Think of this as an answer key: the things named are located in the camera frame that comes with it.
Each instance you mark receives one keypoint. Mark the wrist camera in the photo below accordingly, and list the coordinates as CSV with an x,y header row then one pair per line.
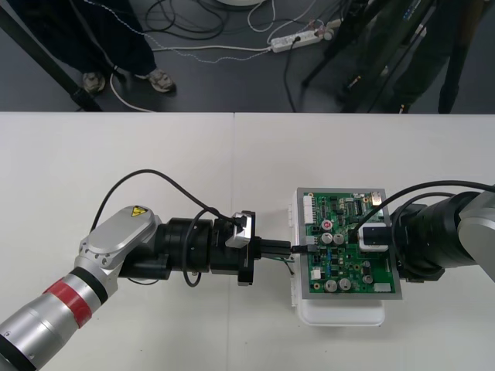
x,y
373,236
241,232

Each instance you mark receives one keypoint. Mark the green circuit board grey frame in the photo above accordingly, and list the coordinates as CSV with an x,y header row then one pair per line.
x,y
336,270

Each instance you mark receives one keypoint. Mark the silver and black right arm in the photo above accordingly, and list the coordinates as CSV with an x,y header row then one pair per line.
x,y
433,235

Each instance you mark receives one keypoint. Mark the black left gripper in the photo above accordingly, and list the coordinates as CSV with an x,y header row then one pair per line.
x,y
249,266

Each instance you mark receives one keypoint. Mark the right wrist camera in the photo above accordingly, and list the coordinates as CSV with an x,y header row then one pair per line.
x,y
373,236

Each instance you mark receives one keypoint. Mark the white power strip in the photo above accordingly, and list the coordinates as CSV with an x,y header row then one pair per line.
x,y
295,39

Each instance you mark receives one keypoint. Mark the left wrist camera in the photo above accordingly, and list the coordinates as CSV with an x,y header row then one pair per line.
x,y
241,232

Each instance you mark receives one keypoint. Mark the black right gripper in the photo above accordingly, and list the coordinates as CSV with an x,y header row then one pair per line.
x,y
421,274

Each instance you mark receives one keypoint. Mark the black tripod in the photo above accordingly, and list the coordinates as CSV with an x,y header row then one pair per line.
x,y
350,23

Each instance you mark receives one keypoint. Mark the white round base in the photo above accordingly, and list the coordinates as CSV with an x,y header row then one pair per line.
x,y
243,2

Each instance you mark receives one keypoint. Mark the silver and black left arm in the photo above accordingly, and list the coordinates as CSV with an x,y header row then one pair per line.
x,y
116,235

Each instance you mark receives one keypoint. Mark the black slanted pole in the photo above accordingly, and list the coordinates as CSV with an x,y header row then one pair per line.
x,y
44,58

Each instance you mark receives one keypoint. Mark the person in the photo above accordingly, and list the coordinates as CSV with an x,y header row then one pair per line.
x,y
456,77
116,38

